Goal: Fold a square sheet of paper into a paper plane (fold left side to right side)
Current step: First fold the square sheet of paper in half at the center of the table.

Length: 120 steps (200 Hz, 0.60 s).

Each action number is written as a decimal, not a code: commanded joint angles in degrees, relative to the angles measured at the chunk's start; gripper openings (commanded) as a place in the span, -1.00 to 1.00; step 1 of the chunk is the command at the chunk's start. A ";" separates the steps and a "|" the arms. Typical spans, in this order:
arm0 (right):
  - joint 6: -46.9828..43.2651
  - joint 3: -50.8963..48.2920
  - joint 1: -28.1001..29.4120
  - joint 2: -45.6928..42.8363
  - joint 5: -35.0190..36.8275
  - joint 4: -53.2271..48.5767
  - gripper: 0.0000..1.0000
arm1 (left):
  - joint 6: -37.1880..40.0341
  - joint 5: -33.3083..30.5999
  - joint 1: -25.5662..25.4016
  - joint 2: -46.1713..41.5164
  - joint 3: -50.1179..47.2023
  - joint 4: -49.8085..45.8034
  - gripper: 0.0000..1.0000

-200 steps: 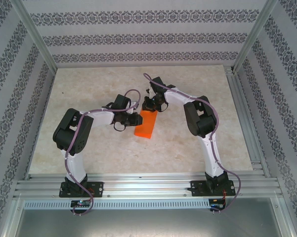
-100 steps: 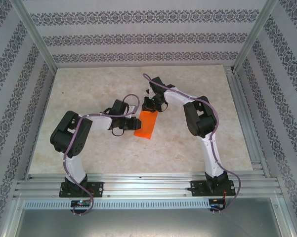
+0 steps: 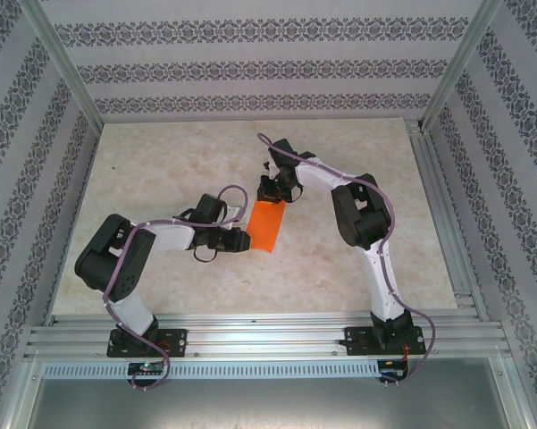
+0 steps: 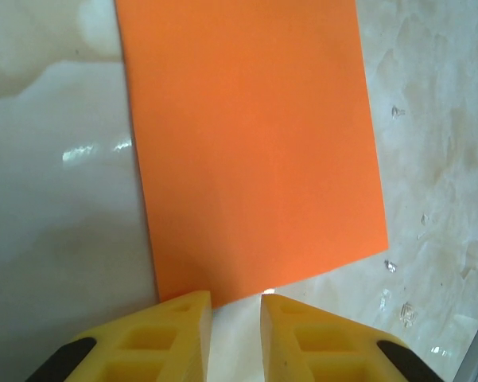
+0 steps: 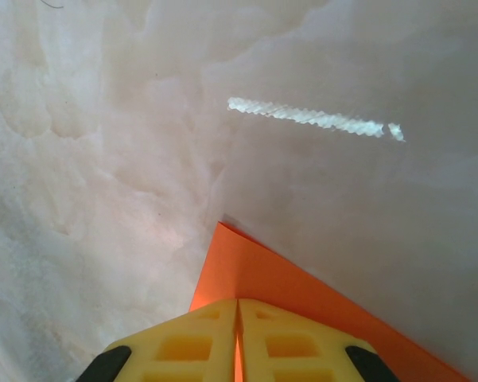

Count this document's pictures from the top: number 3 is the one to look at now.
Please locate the orange cloth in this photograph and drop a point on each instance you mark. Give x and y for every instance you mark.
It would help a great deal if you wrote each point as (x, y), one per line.
(265, 223)

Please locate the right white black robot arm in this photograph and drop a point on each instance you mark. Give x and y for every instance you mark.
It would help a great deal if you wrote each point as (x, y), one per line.
(362, 214)

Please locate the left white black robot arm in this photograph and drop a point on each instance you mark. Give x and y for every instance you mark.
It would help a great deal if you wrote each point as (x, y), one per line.
(116, 254)

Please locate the grey metal sheet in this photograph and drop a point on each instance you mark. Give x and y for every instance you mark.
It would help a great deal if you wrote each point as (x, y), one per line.
(268, 404)

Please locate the aluminium mounting rail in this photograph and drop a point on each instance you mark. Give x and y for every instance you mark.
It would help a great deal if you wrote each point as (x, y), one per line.
(268, 333)

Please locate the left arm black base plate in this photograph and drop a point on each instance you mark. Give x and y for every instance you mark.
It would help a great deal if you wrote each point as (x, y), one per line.
(174, 342)

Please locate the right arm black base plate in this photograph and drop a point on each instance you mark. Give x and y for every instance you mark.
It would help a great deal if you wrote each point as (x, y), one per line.
(359, 342)

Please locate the aluminium side rail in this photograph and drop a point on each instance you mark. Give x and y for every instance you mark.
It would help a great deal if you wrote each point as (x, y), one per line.
(447, 223)

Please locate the aluminium frame post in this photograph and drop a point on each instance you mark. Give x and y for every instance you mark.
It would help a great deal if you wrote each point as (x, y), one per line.
(462, 62)
(62, 62)

